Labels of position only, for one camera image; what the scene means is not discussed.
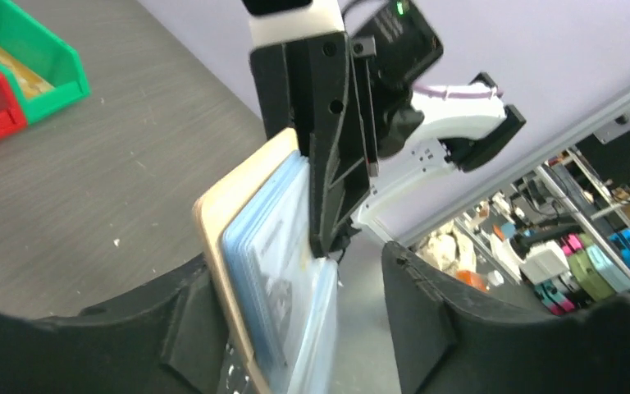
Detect green plastic bin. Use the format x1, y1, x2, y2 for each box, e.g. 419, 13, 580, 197
0, 1, 90, 124

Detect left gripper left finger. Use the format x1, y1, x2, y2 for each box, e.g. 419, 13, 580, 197
0, 255, 231, 393

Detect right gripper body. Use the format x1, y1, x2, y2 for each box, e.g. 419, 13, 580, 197
350, 1, 444, 176

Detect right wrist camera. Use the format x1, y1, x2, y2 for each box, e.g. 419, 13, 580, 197
243, 0, 345, 48

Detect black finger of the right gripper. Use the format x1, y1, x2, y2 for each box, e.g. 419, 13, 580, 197
249, 32, 369, 257

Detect gold card in green bin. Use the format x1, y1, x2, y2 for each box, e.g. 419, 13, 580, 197
0, 46, 54, 99

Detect cluttered background shelves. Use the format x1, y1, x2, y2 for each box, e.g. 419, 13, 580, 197
413, 92, 630, 317

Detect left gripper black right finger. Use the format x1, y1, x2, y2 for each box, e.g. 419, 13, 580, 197
381, 241, 630, 393

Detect beige card holder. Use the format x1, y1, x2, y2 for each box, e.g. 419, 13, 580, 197
193, 128, 299, 393

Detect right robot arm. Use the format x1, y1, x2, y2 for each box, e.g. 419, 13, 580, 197
244, 1, 526, 257

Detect clear card sleeve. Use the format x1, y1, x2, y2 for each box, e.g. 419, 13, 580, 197
221, 152, 337, 393

